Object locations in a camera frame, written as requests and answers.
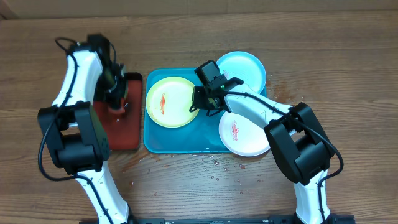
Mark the pink and green sponge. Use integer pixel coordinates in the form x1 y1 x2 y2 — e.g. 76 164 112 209
108 105 126 118

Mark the yellow plate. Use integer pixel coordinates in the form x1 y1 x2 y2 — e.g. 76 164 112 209
146 77 199 128

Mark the light blue plate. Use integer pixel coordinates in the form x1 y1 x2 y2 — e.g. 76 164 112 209
216 51 267 96

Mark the white plate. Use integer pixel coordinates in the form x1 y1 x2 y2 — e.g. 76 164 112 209
219 112 270 157

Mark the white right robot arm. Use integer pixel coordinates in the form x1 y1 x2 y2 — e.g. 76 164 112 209
190 84 340 223

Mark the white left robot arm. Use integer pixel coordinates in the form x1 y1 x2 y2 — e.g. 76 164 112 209
38 50 132 223

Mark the teal plastic tray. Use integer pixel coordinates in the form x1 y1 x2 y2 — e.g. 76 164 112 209
143 67 268 154

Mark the black tray with red liquid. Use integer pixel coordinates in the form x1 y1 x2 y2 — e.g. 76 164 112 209
93 72 142 151

